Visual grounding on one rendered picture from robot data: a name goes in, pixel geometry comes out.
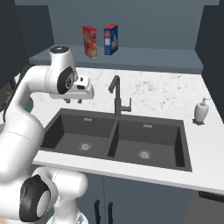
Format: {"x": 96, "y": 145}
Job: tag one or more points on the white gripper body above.
{"x": 76, "y": 94}

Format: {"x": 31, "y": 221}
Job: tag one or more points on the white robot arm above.
{"x": 20, "y": 128}

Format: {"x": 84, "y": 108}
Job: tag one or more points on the red cereal box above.
{"x": 90, "y": 41}

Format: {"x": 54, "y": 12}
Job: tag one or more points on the blue cereal box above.
{"x": 110, "y": 39}

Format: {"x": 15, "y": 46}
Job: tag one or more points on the grey narrow base cabinet door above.
{"x": 94, "y": 189}

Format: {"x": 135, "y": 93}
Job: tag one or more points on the grey wide base cabinet door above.
{"x": 145, "y": 201}

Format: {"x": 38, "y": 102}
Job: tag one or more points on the dark grey tap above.
{"x": 117, "y": 99}

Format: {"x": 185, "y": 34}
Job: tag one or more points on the teal round object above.
{"x": 29, "y": 105}

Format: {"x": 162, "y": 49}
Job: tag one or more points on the dark grey double sink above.
{"x": 122, "y": 140}

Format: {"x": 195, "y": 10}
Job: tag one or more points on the green plant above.
{"x": 8, "y": 96}

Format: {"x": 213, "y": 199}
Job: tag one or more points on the white soap dispenser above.
{"x": 201, "y": 111}

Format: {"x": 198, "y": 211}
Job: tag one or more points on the grey dishwasher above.
{"x": 204, "y": 211}

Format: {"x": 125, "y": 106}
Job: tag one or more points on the dark grey wall cabinet door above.
{"x": 11, "y": 38}
{"x": 213, "y": 58}

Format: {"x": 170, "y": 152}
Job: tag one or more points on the grey open wall cabinet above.
{"x": 145, "y": 35}

